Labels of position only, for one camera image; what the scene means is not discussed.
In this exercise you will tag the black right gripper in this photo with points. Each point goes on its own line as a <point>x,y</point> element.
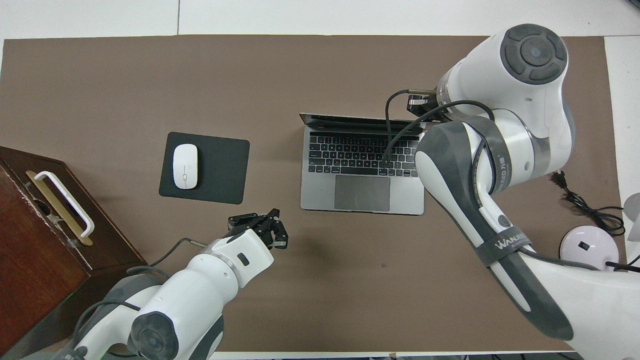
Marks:
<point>419,106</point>

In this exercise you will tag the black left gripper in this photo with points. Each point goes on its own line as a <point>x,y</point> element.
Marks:
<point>261,230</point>

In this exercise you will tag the grey laptop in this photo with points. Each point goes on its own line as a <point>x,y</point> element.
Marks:
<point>362,192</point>

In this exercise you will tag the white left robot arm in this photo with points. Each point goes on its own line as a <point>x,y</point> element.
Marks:
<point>195,295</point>

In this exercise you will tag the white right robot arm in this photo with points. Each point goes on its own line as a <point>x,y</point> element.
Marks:
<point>505,70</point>

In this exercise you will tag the black mouse pad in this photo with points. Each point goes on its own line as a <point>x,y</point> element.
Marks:
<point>222,170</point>

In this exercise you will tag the brown table mat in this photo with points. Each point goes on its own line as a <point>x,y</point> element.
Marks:
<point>325,290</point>

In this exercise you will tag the white computer mouse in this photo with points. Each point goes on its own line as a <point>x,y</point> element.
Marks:
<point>185,166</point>

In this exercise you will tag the white desk lamp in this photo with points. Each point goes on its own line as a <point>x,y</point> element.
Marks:
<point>590,245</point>

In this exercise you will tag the dark brown wooden box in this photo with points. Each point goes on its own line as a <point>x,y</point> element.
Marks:
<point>30,260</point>

